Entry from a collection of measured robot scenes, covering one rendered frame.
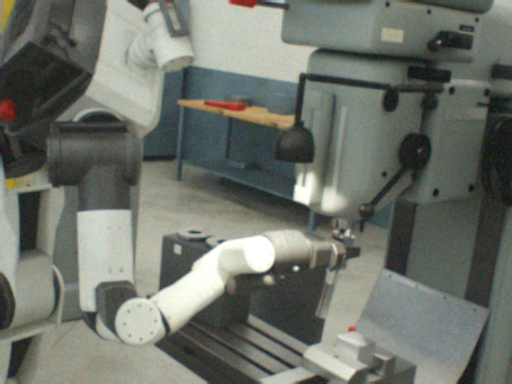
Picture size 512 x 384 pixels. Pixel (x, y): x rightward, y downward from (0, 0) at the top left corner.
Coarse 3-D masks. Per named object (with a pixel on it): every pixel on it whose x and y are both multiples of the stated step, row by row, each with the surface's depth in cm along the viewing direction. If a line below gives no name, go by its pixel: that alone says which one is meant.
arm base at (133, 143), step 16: (64, 128) 121; (80, 128) 122; (96, 128) 123; (112, 128) 124; (128, 128) 122; (48, 144) 116; (128, 144) 119; (48, 160) 115; (128, 160) 118; (48, 176) 117; (128, 176) 119
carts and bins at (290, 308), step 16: (256, 272) 340; (304, 272) 332; (320, 272) 336; (288, 288) 334; (304, 288) 334; (320, 288) 339; (256, 304) 343; (272, 304) 338; (288, 304) 336; (304, 304) 337; (272, 320) 340; (288, 320) 338; (304, 320) 340; (320, 320) 347; (304, 336) 343; (320, 336) 353
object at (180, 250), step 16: (176, 240) 181; (192, 240) 181; (208, 240) 179; (224, 240) 181; (176, 256) 182; (192, 256) 178; (160, 272) 186; (176, 272) 182; (160, 288) 187; (208, 304) 177; (224, 304) 175; (240, 304) 180; (208, 320) 177; (224, 320) 176; (240, 320) 182
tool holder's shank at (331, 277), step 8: (328, 272) 146; (336, 272) 146; (328, 280) 146; (336, 280) 146; (328, 288) 146; (320, 296) 147; (328, 296) 147; (320, 304) 147; (328, 304) 147; (320, 312) 147
